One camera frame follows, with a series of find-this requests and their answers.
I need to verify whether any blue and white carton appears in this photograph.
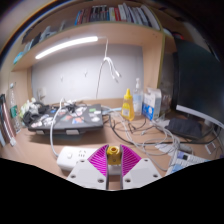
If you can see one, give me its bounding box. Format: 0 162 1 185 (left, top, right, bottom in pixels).
142 87 163 121

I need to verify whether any white led light bar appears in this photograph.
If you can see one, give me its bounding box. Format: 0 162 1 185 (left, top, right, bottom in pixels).
34 35 100 61

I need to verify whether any small silver stand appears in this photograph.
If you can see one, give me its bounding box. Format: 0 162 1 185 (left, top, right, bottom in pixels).
204 143 217 155

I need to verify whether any grey cable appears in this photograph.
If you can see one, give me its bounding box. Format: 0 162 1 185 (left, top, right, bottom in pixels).
109 111 196 156

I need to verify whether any black cable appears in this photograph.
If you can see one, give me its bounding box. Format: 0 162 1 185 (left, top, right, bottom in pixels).
106 113 224 146

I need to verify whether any white power strip cable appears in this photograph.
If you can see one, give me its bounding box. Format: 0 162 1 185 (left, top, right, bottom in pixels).
49 98 68 158

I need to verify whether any yellow charger block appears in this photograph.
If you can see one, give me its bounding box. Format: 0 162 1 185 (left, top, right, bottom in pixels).
106 145 121 166

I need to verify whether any hanging white cable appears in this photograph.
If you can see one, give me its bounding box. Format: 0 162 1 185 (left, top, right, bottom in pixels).
95 37 122 100

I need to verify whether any black fabric pouch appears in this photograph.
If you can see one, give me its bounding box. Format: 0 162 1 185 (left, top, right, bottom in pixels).
165 117 204 140

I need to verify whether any white power strip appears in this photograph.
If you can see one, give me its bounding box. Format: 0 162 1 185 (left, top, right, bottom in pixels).
56 145 122 177

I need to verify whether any black headphones heap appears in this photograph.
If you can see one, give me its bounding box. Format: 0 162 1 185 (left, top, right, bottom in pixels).
21 102 51 126

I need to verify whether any dark laptop with stickers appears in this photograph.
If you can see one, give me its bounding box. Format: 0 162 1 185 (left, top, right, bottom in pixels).
28 103 105 135

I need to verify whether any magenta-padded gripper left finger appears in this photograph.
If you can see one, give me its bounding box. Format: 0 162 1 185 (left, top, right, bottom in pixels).
65 143 110 192

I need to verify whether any white wall socket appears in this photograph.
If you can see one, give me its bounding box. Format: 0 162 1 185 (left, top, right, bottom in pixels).
37 87 48 101

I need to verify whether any dark computer monitor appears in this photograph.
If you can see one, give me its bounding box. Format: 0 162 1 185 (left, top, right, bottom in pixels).
171 38 224 129

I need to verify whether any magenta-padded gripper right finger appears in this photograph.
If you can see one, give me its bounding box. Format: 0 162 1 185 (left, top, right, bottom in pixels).
120 143 163 191

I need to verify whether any yellow squeeze bottle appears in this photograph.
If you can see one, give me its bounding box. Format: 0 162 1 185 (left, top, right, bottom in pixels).
121 88 136 122

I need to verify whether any crumpled white tissue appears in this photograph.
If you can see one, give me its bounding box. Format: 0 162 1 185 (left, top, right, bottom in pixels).
19 98 38 118

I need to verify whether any clear pump bottle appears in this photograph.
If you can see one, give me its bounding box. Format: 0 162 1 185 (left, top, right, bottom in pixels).
132 77 145 117

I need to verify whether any clear bottle with green label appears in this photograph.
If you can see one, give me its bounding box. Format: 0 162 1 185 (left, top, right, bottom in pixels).
9 83 23 134

